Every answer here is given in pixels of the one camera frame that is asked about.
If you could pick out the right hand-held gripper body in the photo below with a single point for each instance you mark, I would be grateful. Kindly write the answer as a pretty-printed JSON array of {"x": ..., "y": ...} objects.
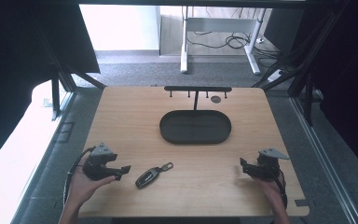
[{"x": 267, "y": 166}]

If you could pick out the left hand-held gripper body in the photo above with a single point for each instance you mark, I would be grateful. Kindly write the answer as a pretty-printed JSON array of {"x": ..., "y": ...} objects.
[{"x": 98, "y": 161}]

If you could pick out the black car key fob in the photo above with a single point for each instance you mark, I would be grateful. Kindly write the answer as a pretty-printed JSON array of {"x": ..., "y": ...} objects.
[{"x": 149, "y": 177}]

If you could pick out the black key rack with tray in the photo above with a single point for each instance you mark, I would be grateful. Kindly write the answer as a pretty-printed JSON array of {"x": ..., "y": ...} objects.
[{"x": 195, "y": 127}]

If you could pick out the person's right hand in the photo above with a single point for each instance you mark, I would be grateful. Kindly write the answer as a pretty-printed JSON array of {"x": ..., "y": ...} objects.
[{"x": 270, "y": 189}]

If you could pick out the person's left hand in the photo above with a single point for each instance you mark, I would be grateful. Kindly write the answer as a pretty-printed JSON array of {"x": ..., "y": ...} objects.
[{"x": 82, "y": 186}]

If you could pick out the black tape strip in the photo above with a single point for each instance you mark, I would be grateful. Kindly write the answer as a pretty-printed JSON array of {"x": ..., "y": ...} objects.
[{"x": 301, "y": 202}]

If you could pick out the grey round table grommet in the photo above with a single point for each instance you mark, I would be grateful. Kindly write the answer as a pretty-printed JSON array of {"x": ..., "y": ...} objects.
[{"x": 215, "y": 99}]

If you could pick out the white power strip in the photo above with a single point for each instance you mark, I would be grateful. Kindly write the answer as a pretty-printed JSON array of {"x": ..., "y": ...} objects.
[{"x": 275, "y": 75}]

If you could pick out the black curtain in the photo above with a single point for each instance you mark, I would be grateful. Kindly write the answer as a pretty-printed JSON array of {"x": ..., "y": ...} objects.
[
  {"x": 345, "y": 77},
  {"x": 21, "y": 62}
]

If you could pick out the black metal frame stand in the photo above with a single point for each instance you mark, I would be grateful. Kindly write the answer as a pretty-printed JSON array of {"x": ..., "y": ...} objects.
[
  {"x": 60, "y": 90},
  {"x": 304, "y": 77}
]

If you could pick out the white desk frame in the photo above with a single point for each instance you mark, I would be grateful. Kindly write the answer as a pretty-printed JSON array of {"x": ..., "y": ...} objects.
[{"x": 217, "y": 25}]

